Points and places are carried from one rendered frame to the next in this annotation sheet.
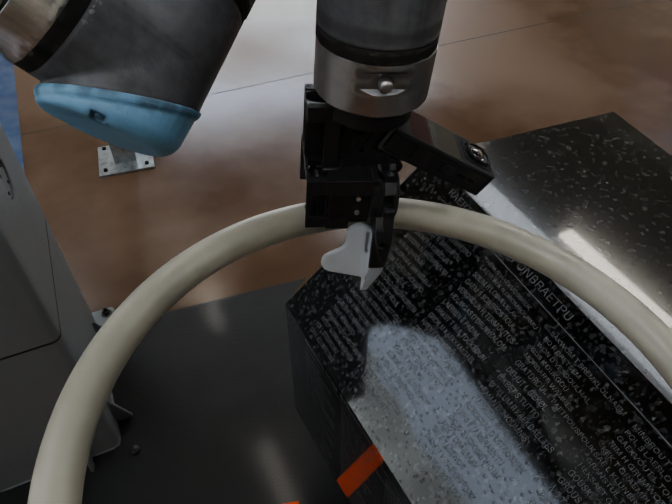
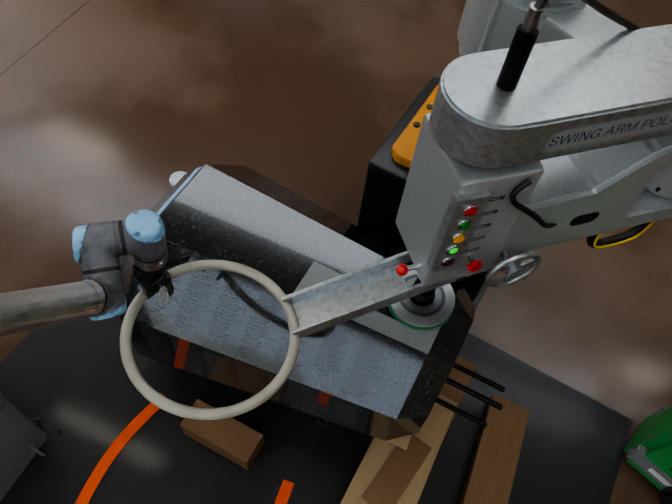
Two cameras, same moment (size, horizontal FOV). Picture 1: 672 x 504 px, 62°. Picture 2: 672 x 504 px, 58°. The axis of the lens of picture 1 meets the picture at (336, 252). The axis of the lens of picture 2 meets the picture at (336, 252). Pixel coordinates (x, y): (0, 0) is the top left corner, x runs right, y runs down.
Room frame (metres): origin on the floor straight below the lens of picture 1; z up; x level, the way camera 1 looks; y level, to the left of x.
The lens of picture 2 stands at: (-0.51, 0.26, 2.45)
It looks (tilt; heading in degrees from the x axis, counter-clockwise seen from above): 56 degrees down; 312
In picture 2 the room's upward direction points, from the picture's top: 8 degrees clockwise
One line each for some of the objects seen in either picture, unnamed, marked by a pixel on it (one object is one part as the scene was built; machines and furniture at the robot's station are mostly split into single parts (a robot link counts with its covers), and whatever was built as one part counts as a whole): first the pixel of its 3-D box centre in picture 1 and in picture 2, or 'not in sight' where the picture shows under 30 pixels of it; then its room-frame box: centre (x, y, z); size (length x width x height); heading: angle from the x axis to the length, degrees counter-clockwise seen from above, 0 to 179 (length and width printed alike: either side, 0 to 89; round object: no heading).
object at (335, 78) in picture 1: (373, 68); (151, 255); (0.40, -0.03, 1.07); 0.10 x 0.09 x 0.05; 6
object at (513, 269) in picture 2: not in sight; (507, 258); (-0.24, -0.71, 1.18); 0.15 x 0.10 x 0.15; 66
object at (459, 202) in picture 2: not in sight; (456, 232); (-0.16, -0.54, 1.35); 0.08 x 0.03 x 0.28; 66
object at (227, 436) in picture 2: not in sight; (222, 434); (0.18, -0.01, 0.07); 0.30 x 0.12 x 0.12; 22
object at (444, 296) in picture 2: not in sight; (421, 295); (-0.08, -0.65, 0.82); 0.21 x 0.21 x 0.01
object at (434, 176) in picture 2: not in sight; (487, 196); (-0.11, -0.72, 1.30); 0.36 x 0.22 x 0.45; 66
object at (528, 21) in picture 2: not in sight; (520, 48); (-0.08, -0.65, 1.76); 0.04 x 0.04 x 0.17
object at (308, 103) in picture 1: (353, 154); (151, 272); (0.41, -0.02, 0.99); 0.09 x 0.08 x 0.12; 96
